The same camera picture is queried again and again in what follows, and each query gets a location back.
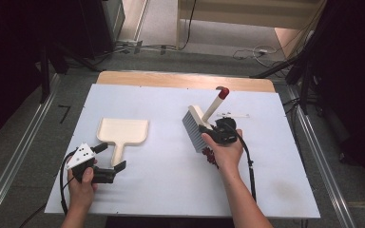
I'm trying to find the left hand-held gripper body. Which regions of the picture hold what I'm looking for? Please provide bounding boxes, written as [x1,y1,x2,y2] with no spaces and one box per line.
[65,142,118,185]

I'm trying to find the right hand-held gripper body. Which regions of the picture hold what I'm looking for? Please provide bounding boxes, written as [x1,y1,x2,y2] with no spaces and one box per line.
[206,112,251,146]

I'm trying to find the cream hand brush red tip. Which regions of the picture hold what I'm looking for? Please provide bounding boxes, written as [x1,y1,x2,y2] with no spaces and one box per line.
[182,85,231,154]

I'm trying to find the cream plastic dustpan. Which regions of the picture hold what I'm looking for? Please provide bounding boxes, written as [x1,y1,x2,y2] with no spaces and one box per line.
[96,117,150,168]

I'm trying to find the person's right hand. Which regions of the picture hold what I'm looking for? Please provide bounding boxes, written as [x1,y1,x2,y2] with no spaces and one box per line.
[201,127,245,175]

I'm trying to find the person's left hand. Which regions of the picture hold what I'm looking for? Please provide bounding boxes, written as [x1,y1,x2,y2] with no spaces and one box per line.
[67,160,99,217]

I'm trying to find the white table cover board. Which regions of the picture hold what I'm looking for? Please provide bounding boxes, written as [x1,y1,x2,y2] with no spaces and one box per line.
[44,83,321,219]

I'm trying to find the wooden table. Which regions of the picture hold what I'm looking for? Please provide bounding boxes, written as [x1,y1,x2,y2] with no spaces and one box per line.
[95,70,277,93]

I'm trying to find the black tripod stand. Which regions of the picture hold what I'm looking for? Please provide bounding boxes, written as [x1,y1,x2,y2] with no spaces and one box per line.
[249,47,318,116]
[38,41,104,105]

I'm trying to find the light wooden shelf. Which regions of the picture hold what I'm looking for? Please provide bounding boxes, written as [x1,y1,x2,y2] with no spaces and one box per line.
[176,0,328,49]

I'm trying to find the dark cabinet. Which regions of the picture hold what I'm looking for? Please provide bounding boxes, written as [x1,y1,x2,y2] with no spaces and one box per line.
[75,0,126,60]

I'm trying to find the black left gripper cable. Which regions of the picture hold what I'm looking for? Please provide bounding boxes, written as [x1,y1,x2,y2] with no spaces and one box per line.
[58,149,78,217]

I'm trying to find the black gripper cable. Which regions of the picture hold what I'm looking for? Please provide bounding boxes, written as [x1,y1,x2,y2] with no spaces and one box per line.
[222,120,258,203]
[58,149,78,217]

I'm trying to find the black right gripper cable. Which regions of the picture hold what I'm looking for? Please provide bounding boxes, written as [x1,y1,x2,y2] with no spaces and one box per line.
[222,120,258,203]

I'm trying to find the aluminium floor rail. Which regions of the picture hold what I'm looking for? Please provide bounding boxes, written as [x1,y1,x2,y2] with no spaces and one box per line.
[285,85,357,228]
[0,73,61,228]

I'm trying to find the white floor cable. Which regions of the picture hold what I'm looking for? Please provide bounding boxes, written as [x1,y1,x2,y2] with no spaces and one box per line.
[232,45,279,62]

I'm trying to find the grey floor cables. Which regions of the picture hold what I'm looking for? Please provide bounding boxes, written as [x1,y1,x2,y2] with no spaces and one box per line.
[112,40,179,55]

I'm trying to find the black floor cable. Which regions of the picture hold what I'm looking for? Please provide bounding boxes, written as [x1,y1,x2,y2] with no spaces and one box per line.
[177,0,198,51]

